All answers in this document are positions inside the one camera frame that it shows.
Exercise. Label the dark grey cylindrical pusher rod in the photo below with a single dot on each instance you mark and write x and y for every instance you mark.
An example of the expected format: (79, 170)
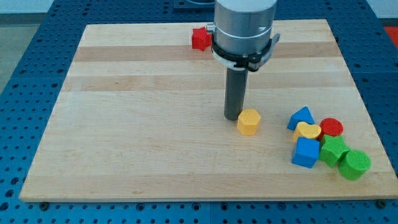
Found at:
(234, 93)

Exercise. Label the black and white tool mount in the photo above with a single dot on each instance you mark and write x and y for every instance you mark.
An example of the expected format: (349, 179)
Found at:
(251, 62)

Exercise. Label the yellow hexagon block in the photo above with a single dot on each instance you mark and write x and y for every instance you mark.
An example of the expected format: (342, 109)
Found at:
(248, 122)

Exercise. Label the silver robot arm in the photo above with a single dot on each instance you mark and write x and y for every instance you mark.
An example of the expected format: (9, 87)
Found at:
(241, 40)

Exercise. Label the yellow heart block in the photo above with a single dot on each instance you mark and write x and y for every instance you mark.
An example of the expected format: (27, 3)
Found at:
(305, 130)

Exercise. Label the red star block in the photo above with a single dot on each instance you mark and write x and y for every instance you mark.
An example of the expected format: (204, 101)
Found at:
(201, 39)

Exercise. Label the blue triangle block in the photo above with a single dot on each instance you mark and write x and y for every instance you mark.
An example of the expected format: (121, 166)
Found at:
(302, 114)

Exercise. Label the red cylinder block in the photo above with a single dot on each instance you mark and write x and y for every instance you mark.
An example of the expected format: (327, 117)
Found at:
(331, 127)

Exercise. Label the blue cube block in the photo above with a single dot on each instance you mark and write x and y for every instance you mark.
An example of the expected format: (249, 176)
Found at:
(305, 152)

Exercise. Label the wooden board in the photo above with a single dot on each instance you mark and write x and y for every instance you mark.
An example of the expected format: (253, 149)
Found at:
(139, 118)

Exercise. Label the green star block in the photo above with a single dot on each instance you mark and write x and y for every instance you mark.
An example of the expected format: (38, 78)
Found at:
(333, 149)

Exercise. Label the green cylinder block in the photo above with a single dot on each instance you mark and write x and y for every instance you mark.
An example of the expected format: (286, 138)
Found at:
(354, 165)

